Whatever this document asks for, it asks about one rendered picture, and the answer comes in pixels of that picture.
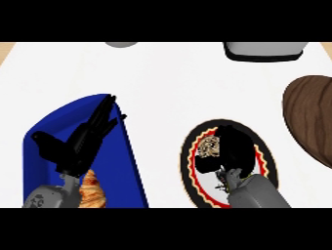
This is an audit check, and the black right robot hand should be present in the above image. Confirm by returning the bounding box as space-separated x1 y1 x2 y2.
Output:
194 124 258 179

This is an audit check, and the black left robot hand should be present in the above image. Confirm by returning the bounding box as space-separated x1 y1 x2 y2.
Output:
31 94 128 179

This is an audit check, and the brown cupcake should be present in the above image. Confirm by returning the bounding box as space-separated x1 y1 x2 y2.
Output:
196 135 222 158

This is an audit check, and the black red patterned plate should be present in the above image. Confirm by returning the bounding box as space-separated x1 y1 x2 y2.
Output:
178 118 280 209

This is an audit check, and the blue bowl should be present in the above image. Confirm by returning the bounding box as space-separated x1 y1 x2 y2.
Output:
22 93 150 209

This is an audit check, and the golden croissant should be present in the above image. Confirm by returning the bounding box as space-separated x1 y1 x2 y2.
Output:
78 169 106 209

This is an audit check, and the brown wooden board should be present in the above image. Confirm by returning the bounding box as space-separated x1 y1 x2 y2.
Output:
281 74 332 179

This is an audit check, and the grey black-rimmed appliance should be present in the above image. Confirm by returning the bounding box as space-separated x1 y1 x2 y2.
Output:
222 42 308 63

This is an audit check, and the grey round object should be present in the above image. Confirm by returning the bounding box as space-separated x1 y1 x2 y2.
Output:
103 42 138 49

